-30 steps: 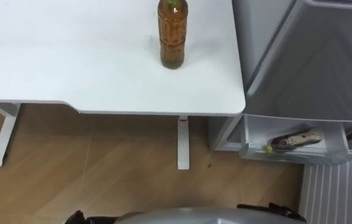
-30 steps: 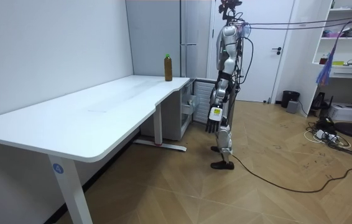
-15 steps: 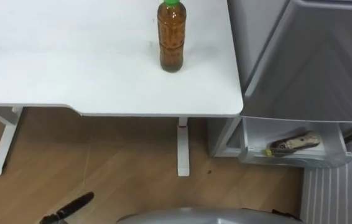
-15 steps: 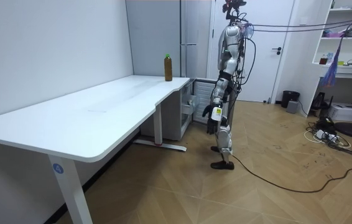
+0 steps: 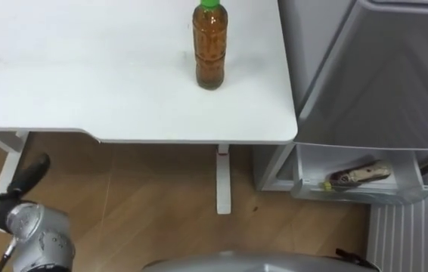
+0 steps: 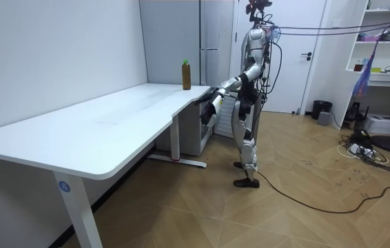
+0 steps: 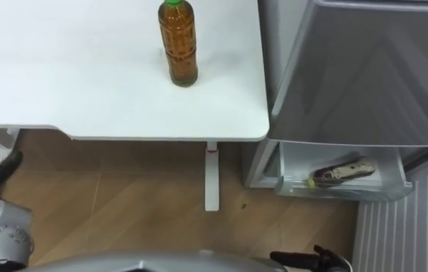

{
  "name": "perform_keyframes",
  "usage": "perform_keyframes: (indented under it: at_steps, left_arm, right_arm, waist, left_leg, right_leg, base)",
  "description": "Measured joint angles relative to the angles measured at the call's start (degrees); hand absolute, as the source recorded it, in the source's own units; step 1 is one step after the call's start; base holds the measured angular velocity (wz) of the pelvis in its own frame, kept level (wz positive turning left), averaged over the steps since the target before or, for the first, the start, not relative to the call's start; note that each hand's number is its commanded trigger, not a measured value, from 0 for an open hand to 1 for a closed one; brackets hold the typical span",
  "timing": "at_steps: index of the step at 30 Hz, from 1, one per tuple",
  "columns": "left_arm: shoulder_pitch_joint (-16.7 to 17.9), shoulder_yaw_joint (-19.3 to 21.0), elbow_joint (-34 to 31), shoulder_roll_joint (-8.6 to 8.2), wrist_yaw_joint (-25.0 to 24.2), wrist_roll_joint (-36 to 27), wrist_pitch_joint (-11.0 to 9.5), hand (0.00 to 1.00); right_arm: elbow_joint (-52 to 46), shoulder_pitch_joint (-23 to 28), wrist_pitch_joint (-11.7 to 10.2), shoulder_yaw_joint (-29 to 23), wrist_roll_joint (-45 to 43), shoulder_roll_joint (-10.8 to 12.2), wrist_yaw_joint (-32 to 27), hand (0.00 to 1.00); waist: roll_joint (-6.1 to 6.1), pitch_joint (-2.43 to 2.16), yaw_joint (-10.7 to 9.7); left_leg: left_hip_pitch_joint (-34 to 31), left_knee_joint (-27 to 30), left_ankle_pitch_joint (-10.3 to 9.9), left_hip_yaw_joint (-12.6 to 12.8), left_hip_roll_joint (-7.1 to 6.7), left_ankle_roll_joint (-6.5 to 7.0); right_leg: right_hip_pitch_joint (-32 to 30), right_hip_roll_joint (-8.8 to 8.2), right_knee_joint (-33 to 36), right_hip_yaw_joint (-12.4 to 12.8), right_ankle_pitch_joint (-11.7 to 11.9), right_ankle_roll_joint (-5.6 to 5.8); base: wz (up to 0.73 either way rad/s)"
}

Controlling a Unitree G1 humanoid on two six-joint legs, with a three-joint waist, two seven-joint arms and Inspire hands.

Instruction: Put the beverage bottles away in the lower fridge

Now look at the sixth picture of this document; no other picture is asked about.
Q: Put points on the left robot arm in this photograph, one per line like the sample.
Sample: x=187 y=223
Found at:
x=236 y=82

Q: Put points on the grey fridge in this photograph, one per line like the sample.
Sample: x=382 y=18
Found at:
x=171 y=41

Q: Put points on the white shelf unit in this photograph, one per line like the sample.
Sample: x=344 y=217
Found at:
x=384 y=81

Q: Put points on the white power strip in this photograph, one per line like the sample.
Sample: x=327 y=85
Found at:
x=360 y=149

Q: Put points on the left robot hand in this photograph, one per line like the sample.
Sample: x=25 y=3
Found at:
x=213 y=109

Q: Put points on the robot legs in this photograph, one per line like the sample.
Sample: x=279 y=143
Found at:
x=246 y=148

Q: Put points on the white desk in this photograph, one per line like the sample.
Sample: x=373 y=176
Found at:
x=95 y=120

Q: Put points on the robot body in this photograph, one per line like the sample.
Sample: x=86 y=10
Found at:
x=256 y=41

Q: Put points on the white ribbed panel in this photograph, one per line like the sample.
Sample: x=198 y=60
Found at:
x=224 y=120

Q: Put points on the white door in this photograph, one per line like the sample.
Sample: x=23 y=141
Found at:
x=295 y=86

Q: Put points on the brown bottle with green cap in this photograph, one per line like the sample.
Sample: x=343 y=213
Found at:
x=186 y=77

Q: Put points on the small grey box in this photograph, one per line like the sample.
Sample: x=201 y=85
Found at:
x=324 y=118

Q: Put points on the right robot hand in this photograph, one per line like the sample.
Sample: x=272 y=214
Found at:
x=204 y=98

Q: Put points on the white cardboard box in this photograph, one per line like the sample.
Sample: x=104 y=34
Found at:
x=382 y=124

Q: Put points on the small brown jar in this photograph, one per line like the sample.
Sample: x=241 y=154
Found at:
x=358 y=66

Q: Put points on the white low cabinet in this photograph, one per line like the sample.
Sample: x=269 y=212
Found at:
x=189 y=134

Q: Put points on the black waste bin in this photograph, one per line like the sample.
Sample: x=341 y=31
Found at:
x=320 y=106

